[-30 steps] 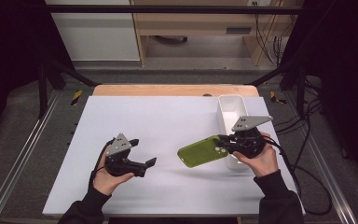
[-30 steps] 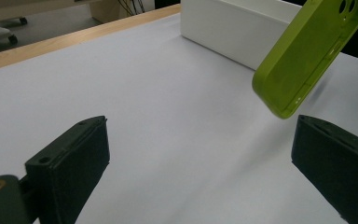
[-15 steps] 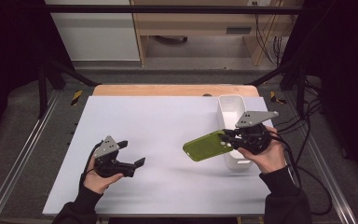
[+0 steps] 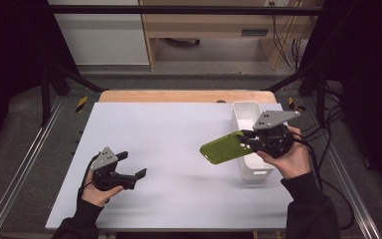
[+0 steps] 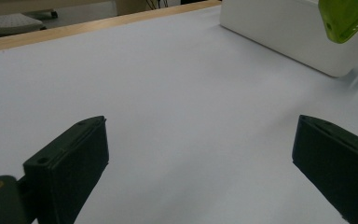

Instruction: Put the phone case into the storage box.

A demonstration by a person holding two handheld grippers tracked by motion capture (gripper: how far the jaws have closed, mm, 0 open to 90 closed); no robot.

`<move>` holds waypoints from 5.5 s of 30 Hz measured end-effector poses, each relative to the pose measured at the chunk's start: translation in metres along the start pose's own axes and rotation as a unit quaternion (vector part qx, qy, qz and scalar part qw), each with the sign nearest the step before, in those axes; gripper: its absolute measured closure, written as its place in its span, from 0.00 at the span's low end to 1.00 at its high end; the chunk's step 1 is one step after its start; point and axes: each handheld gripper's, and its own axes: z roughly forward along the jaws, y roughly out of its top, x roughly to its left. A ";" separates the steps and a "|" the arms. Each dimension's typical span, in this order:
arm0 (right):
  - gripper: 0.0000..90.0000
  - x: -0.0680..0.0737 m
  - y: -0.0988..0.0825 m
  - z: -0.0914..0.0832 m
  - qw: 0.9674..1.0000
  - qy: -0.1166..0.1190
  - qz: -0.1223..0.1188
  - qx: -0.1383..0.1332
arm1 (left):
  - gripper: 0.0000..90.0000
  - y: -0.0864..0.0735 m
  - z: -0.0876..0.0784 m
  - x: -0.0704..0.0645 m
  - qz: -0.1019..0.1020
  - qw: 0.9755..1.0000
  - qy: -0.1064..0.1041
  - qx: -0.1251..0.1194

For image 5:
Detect hanging black cables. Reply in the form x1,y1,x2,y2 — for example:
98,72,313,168
145,0,170,10

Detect green phone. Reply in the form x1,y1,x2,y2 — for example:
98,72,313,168
317,0,358,45

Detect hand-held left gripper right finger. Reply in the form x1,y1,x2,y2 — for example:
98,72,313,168
291,114,358,224

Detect wooden table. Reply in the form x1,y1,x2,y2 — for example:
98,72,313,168
0,0,223,55

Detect grey stand base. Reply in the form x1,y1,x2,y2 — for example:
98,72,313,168
0,8,59,35

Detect white plastic bin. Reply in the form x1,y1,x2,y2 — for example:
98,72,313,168
219,0,358,78

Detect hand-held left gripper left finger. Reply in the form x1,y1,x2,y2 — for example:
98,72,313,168
22,115,110,224

